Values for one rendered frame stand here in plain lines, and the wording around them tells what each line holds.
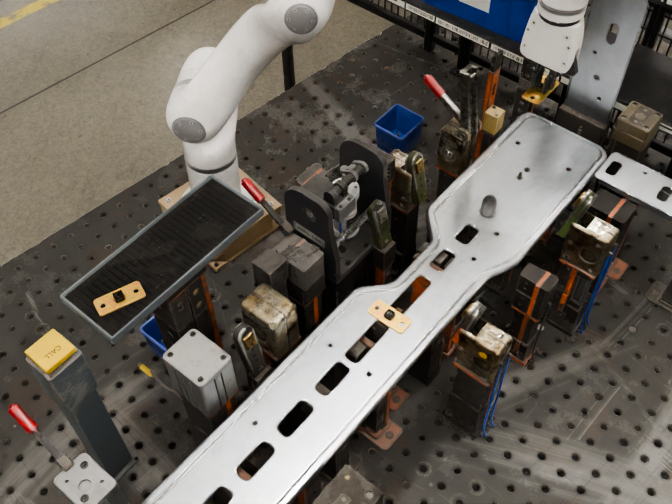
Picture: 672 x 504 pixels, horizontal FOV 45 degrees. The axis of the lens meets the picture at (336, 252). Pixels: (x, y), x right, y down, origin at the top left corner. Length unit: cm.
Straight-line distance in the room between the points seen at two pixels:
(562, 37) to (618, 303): 76
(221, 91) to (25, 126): 203
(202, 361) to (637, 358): 103
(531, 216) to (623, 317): 40
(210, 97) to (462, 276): 62
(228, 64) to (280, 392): 64
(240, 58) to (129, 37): 233
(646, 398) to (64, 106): 262
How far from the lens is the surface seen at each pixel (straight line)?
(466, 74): 171
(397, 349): 152
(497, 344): 149
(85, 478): 140
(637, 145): 193
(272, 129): 233
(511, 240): 169
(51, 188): 331
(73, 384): 146
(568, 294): 186
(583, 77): 194
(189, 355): 141
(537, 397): 185
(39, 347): 143
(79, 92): 369
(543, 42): 155
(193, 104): 167
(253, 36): 157
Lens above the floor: 230
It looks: 52 degrees down
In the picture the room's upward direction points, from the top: 1 degrees counter-clockwise
